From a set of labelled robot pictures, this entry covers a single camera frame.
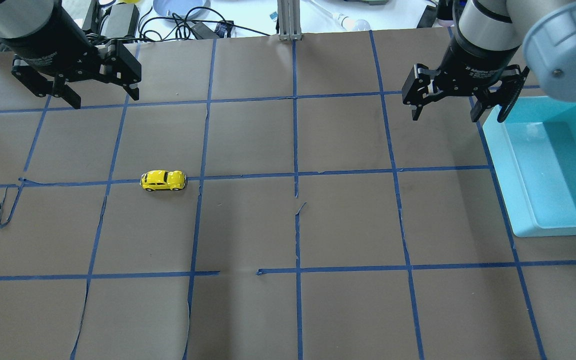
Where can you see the turquoise plastic bin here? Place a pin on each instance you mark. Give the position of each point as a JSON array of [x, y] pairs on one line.
[[534, 156]]

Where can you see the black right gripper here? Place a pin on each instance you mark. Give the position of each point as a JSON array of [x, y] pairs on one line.
[[477, 59]]

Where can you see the yellow toy beetle car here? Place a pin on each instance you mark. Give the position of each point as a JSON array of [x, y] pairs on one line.
[[163, 180]]

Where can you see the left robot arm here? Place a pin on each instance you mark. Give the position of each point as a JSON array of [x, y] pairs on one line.
[[51, 51]]

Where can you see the aluminium frame post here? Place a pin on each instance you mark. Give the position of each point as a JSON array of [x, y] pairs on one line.
[[289, 20]]

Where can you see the white light bulb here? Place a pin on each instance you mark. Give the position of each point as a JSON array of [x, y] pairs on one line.
[[353, 25]]

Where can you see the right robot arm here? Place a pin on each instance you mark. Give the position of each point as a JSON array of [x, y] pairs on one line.
[[496, 45]]

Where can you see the blue plastic plate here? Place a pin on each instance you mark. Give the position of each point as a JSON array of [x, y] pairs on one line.
[[193, 9]]

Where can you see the black power adapter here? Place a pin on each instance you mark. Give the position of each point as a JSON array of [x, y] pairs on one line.
[[121, 21]]

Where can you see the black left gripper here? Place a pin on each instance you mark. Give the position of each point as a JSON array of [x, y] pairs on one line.
[[49, 36]]

